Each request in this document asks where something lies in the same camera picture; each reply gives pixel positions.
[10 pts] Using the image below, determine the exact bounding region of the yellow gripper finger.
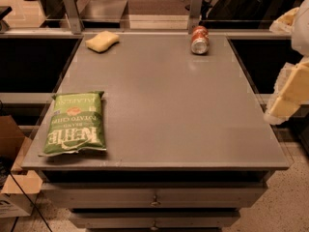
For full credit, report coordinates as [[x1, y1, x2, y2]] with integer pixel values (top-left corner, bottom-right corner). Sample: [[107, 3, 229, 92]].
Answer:
[[269, 7, 299, 34], [264, 60, 309, 125]]

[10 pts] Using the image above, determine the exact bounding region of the red coke can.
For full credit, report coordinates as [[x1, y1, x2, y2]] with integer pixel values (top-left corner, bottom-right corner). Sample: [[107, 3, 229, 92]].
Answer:
[[191, 26, 210, 54]]

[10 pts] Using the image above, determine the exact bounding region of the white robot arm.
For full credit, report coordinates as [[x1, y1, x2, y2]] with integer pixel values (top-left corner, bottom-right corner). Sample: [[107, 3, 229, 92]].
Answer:
[[264, 0, 309, 125]]

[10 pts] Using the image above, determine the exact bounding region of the green jalapeno chip bag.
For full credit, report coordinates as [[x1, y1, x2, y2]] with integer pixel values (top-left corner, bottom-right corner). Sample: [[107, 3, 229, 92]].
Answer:
[[41, 91, 106, 157]]

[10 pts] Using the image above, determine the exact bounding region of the dark backpack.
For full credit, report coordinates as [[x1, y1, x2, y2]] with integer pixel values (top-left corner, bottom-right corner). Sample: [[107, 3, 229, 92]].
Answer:
[[208, 0, 272, 20]]

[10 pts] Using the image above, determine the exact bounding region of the yellow sponge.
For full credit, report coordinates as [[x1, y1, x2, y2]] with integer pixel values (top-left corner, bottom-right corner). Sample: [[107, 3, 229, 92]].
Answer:
[[86, 31, 120, 53]]

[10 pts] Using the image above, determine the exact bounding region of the lower cabinet drawer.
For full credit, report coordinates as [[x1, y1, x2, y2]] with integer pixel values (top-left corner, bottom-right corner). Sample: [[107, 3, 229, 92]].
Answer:
[[70, 210, 239, 229]]

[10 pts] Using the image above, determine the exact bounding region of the cabinet drawer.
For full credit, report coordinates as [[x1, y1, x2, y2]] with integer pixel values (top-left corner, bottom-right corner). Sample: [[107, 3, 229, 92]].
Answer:
[[70, 210, 239, 229], [42, 183, 267, 209]]

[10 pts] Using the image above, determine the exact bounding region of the upper cabinet drawer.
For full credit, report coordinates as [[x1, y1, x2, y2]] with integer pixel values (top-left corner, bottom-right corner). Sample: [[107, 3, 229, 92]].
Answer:
[[42, 183, 267, 209]]

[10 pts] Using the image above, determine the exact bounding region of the cardboard box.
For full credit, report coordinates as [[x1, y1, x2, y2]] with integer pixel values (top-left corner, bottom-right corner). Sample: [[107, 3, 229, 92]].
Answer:
[[0, 116, 42, 218]]

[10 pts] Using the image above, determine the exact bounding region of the right metal bracket post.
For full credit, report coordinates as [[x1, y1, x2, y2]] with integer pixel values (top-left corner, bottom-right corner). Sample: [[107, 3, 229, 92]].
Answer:
[[188, 0, 203, 34]]

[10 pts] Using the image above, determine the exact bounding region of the metal bracket post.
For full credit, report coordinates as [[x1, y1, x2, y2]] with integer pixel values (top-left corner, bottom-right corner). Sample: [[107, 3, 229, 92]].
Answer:
[[63, 0, 82, 34], [188, 0, 203, 34]]

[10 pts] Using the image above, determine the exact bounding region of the left metal bracket post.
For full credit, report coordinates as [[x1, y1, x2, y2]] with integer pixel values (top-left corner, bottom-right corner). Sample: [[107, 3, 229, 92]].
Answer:
[[63, 0, 82, 34]]

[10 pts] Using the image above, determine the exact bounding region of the black cable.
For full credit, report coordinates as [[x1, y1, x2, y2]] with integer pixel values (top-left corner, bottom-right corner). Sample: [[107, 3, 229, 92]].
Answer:
[[0, 158, 54, 232]]

